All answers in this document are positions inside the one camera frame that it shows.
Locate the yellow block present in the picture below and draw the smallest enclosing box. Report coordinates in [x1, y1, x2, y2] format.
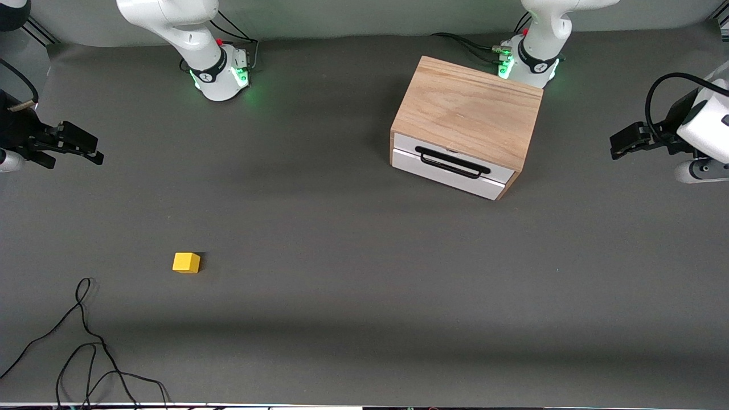
[173, 252, 201, 274]

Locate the loose thin black cable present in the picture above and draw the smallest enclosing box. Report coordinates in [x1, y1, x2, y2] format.
[0, 277, 171, 410]

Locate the black right arm base cable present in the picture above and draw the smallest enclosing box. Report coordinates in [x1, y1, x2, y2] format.
[181, 11, 260, 73]

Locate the wooden drawer cabinet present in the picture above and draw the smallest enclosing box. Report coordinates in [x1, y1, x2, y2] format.
[390, 55, 544, 201]

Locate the dark grey table cover sheet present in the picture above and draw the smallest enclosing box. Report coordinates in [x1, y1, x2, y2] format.
[0, 23, 729, 406]

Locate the black left arm base cable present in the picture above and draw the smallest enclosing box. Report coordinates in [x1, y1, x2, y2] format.
[430, 11, 534, 64]

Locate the black arm base cable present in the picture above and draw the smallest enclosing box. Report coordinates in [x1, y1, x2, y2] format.
[430, 11, 534, 64]
[181, 11, 260, 73]

